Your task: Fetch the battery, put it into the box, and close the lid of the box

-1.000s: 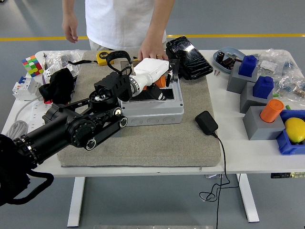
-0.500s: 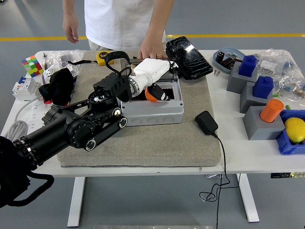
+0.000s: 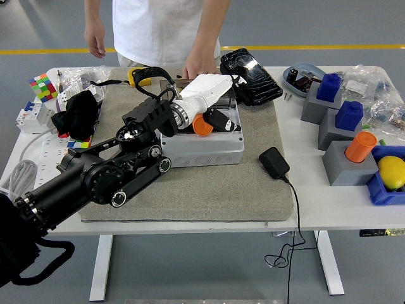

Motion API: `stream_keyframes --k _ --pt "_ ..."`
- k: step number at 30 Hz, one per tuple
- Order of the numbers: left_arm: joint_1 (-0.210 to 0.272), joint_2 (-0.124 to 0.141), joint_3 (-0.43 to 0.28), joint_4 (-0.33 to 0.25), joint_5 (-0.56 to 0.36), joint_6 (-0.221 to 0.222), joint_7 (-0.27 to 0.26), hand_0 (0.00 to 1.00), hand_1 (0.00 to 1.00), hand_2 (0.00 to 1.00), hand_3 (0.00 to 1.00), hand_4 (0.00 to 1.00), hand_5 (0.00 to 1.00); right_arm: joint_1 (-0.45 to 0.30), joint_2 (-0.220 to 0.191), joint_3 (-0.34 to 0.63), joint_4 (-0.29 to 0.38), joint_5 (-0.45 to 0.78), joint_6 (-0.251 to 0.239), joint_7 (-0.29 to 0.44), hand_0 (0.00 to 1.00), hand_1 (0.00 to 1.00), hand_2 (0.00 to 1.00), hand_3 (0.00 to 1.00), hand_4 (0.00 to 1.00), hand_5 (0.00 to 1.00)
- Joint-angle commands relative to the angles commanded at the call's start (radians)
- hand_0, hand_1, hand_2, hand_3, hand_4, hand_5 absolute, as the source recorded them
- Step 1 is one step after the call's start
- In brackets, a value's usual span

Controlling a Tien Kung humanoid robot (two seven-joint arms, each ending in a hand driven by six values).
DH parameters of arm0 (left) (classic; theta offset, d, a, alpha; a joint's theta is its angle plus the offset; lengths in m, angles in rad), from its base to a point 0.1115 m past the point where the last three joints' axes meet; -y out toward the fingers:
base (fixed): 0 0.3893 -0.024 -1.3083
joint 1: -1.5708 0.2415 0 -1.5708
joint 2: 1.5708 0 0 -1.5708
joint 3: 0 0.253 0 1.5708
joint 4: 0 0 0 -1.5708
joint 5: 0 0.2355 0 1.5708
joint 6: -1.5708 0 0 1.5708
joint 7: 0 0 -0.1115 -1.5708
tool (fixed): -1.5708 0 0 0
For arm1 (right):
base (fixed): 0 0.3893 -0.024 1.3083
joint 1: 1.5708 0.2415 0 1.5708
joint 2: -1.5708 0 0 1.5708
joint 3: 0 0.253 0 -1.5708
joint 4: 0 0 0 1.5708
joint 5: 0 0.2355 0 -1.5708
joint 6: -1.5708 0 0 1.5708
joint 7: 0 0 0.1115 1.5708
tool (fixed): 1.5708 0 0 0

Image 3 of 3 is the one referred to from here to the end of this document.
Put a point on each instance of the blue square battery block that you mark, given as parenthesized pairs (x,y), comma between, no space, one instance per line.
(349,117)
(329,88)

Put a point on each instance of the black power adapter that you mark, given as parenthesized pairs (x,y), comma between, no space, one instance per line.
(274,163)

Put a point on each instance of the person's right forearm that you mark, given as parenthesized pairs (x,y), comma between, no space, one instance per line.
(93,12)

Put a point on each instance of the grey box with clear lid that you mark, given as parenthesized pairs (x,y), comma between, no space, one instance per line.
(202,152)

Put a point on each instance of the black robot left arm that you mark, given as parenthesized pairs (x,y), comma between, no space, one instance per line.
(95,180)

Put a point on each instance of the black cloth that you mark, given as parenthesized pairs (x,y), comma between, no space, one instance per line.
(77,114)

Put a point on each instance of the orange cylinder battery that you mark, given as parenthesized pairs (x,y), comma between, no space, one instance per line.
(202,127)
(360,147)

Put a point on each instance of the small black capacitor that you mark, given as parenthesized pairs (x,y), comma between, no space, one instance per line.
(292,76)

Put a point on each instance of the person's right hand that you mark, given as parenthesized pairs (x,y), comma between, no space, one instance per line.
(94,41)

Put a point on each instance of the large colourful puzzle cube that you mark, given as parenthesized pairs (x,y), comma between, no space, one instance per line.
(43,88)

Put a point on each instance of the white power strip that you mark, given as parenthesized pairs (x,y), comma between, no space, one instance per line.
(50,158)

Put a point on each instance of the grey-brown mat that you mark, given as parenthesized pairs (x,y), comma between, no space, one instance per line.
(221,196)

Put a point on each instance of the black table control panel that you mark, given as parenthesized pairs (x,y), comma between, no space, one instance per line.
(371,233)

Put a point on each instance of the clear plastic bags with parts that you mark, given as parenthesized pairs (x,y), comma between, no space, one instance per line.
(95,74)

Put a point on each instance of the brown electronic component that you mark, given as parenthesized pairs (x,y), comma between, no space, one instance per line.
(303,84)

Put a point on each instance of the white table leg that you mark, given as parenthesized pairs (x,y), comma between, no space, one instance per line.
(330,266)
(101,269)

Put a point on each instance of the yellow lemon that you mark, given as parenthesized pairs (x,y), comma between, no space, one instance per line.
(392,172)

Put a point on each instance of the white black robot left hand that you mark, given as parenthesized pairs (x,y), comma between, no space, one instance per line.
(205,92)

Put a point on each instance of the clear plastic bags with resistors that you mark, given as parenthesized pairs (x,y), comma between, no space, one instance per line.
(376,92)

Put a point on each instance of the blue plastic bin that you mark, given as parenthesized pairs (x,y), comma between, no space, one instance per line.
(378,191)

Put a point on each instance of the person's left hand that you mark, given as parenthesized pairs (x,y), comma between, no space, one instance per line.
(199,66)

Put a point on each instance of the small colourful puzzle cube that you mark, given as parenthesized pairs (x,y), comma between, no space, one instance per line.
(79,144)

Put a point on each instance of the person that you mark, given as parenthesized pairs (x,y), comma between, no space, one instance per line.
(158,28)

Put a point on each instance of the blue-grey oval dish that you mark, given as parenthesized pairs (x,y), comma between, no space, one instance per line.
(292,86)

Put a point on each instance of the yellow square tape measure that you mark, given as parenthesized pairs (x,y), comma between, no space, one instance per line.
(146,82)

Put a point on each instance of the white circuit breaker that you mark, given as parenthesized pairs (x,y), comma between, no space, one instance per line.
(33,118)

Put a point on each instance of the person's left forearm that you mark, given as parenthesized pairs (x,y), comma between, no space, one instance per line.
(212,25)

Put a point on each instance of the grey holder block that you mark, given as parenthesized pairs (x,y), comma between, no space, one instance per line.
(329,136)
(311,111)
(341,171)

